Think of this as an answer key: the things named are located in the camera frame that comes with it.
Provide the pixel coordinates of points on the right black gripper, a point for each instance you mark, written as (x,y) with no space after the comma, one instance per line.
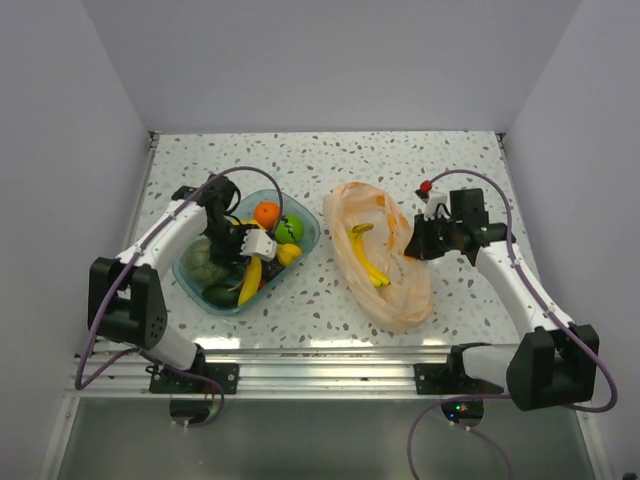
(419,246)

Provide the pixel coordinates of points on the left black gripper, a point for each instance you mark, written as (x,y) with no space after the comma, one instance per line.
(232,256)

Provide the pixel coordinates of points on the fake green melon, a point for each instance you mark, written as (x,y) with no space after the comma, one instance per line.
(198,267)

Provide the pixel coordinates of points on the fake dark avocado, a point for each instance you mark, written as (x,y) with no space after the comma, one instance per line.
(221,296)

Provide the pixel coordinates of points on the orange plastic bag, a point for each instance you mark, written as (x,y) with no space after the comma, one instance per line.
(369,233)

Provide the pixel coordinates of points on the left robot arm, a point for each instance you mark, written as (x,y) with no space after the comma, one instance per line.
(126,303)

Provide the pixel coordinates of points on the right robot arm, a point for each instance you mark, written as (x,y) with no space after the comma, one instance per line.
(553,363)

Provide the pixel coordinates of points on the fake yellow banana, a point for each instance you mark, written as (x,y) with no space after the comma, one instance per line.
(251,282)

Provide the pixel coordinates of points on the fake orange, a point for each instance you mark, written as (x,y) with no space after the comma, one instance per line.
(266,214)

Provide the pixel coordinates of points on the fake dark grape cluster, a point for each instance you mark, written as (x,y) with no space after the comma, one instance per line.
(271,270)

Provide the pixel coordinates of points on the fake yellow lemon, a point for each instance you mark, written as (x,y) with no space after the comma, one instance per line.
(287,254)

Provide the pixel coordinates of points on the fake green apple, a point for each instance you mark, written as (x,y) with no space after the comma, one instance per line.
(290,230)

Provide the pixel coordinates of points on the blue plastic tray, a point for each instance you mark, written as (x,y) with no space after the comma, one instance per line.
(241,212)

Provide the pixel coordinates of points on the left round controller board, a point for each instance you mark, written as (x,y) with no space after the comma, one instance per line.
(190,412)

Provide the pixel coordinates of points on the round controller board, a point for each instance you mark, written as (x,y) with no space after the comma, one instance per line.
(468,413)
(190,412)

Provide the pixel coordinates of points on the right round controller board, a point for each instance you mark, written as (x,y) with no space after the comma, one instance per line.
(468,413)

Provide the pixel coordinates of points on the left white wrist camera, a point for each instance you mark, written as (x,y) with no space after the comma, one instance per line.
(257,242)

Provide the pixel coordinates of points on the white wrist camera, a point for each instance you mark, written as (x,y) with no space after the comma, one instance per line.
(257,242)
(431,198)

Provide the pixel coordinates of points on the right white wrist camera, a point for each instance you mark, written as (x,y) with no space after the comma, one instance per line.
(431,198)

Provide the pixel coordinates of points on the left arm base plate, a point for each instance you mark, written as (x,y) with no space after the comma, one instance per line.
(195,380)

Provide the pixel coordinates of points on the aluminium rail frame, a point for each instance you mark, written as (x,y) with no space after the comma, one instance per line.
(325,373)

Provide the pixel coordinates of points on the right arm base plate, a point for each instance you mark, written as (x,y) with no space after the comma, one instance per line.
(440,377)

